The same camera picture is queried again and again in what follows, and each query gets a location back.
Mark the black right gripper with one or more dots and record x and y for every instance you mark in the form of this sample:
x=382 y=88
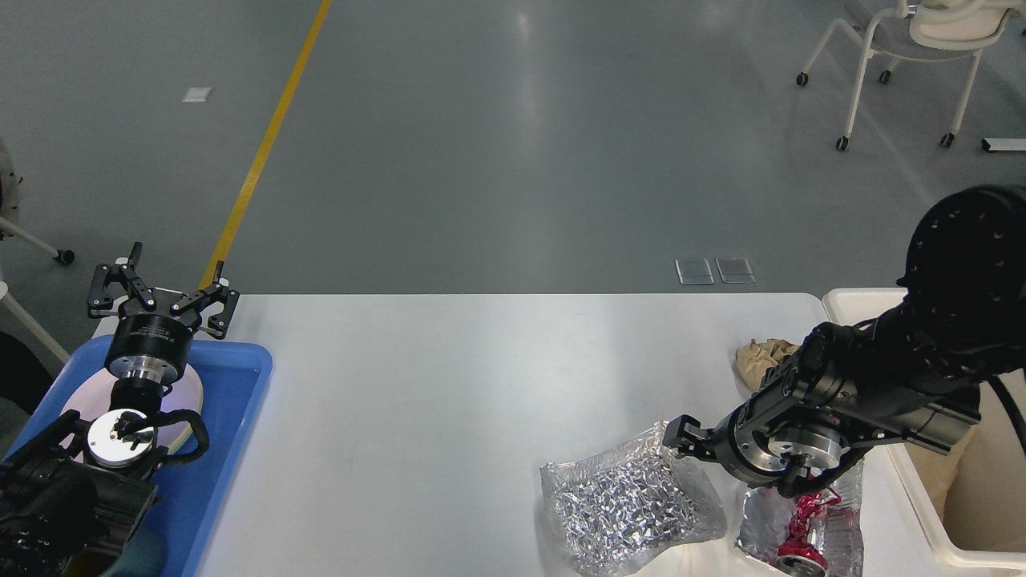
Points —
x=737 y=443

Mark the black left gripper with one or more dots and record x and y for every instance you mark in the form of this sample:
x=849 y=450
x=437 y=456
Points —
x=157 y=340

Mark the pink plate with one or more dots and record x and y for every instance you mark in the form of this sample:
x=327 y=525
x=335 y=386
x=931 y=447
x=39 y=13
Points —
x=92 y=396

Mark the silver foil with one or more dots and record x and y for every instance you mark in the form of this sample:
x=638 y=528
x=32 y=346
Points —
x=612 y=513

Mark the brown paper bag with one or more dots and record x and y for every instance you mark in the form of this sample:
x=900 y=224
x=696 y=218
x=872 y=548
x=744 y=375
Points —
x=948 y=478

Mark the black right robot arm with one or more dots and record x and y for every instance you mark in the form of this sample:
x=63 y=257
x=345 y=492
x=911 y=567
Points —
x=913 y=374

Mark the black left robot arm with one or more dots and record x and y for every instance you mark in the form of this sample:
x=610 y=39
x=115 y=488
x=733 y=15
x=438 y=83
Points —
x=83 y=485

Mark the blue plastic tray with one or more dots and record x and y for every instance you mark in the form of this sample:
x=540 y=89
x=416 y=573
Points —
x=234 y=377

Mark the crumpled brown paper ball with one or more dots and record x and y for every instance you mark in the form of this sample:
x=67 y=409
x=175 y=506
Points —
x=753 y=360

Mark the chair leg with caster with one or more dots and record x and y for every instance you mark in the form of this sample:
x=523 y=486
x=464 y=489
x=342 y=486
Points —
x=63 y=257

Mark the left clear floor plate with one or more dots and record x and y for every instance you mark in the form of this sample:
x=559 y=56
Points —
x=694 y=272

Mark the clear floor plate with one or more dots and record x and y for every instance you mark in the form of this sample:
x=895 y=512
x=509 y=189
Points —
x=694 y=272
x=735 y=270

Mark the right clear floor plate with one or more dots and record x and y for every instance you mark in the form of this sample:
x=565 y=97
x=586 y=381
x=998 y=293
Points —
x=735 y=270

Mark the dark teal mug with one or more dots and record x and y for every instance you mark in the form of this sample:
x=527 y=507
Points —
x=145 y=555

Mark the beige plastic bin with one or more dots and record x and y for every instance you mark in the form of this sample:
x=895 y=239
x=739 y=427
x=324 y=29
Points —
x=902 y=533

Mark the white rolling chair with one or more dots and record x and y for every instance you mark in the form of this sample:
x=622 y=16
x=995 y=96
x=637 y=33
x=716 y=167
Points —
x=916 y=31

